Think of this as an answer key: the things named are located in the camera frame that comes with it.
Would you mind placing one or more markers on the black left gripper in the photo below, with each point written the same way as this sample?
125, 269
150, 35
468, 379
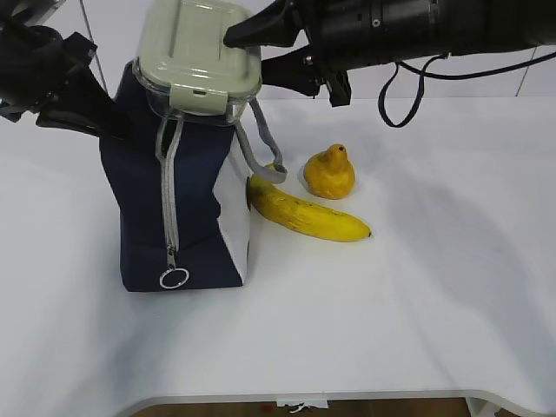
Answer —
46, 73

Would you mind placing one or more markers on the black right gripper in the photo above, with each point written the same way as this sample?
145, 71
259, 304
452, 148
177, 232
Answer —
342, 36

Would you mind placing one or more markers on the green lidded glass container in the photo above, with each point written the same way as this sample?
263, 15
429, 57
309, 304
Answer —
185, 67

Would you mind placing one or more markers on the yellow pear-shaped fruit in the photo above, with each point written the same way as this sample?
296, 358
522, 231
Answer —
329, 173

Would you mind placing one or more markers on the navy blue lunch bag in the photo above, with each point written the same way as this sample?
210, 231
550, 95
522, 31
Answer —
182, 192

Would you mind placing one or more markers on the yellow banana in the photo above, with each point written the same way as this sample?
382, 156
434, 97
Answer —
304, 217

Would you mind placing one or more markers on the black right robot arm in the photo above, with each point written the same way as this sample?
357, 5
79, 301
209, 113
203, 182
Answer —
485, 27

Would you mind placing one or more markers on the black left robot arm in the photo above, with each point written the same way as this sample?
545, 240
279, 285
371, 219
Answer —
36, 13

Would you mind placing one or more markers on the white tape piece under table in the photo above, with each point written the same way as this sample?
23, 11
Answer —
294, 404

